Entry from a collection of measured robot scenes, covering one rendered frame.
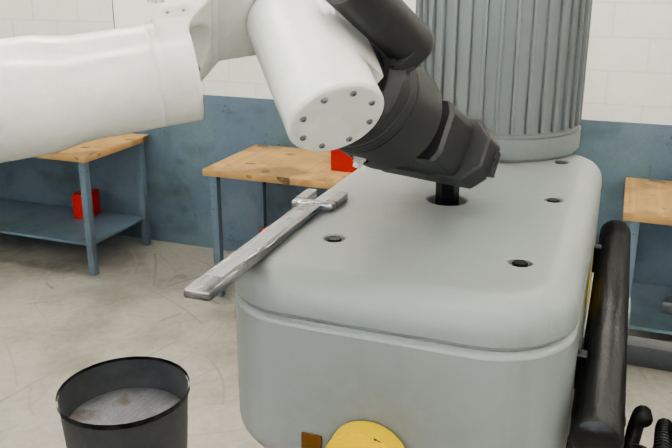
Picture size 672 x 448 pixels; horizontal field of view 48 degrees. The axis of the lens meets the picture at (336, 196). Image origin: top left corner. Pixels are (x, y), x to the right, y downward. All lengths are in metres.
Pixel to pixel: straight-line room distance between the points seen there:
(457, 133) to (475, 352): 0.19
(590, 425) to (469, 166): 0.22
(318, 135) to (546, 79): 0.41
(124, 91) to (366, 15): 0.16
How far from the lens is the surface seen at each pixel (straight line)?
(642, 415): 1.09
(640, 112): 4.94
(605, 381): 0.60
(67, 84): 0.47
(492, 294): 0.52
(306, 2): 0.51
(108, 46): 0.48
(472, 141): 0.64
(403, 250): 0.58
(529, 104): 0.85
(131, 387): 3.21
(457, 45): 0.85
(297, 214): 0.64
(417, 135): 0.57
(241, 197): 5.75
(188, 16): 0.49
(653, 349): 1.06
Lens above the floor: 2.10
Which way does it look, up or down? 17 degrees down
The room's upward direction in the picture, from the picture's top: straight up
